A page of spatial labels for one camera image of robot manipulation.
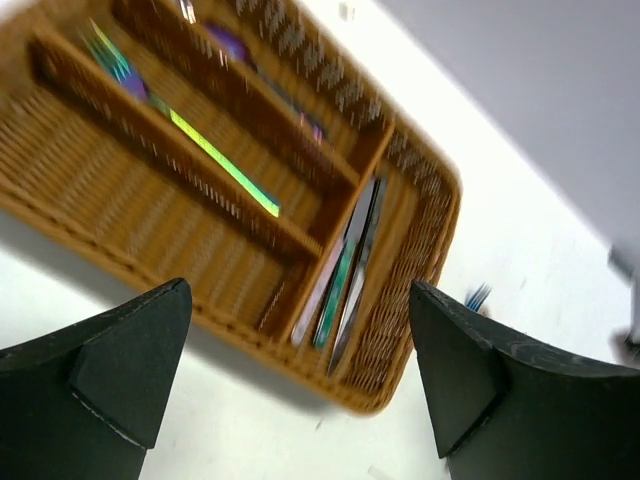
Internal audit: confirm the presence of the knife with green handle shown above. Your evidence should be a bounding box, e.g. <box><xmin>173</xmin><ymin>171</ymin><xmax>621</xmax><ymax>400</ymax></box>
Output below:
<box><xmin>313</xmin><ymin>237</ymin><xmax>358</xmax><ymax>350</ymax></box>

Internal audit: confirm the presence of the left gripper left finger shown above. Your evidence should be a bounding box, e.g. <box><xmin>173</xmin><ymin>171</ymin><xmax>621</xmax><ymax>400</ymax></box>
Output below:
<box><xmin>1</xmin><ymin>278</ymin><xmax>192</xmax><ymax>479</ymax></box>

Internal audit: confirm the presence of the silver spoon patterned handle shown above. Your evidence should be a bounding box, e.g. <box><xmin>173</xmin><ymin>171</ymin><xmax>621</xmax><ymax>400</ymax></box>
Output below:
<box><xmin>177</xmin><ymin>0</ymin><xmax>197</xmax><ymax>24</ymax></box>

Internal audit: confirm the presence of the knife with pink handle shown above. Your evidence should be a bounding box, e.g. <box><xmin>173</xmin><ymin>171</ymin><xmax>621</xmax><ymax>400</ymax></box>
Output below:
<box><xmin>290</xmin><ymin>234</ymin><xmax>346</xmax><ymax>348</ymax></box>

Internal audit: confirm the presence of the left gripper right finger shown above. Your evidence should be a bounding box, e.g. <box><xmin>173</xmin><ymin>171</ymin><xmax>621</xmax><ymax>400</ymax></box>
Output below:
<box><xmin>409</xmin><ymin>281</ymin><xmax>639</xmax><ymax>480</ymax></box>

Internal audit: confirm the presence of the woven wicker cutlery basket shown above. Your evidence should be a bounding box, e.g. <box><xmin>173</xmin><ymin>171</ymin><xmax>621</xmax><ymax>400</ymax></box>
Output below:
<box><xmin>1</xmin><ymin>1</ymin><xmax>461</xmax><ymax>414</ymax></box>

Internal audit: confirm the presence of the purple bowl spoon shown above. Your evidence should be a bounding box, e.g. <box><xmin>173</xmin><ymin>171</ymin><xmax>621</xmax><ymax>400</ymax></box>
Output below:
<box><xmin>203</xmin><ymin>21</ymin><xmax>326</xmax><ymax>142</ymax></box>

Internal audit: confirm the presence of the blue metal fork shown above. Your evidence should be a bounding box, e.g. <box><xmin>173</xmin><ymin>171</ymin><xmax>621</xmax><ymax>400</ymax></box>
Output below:
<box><xmin>464</xmin><ymin>283</ymin><xmax>492</xmax><ymax>317</ymax></box>

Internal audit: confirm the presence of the knife with black handle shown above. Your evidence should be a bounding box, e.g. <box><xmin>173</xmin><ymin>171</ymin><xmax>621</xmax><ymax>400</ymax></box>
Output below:
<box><xmin>327</xmin><ymin>177</ymin><xmax>388</xmax><ymax>376</ymax></box>

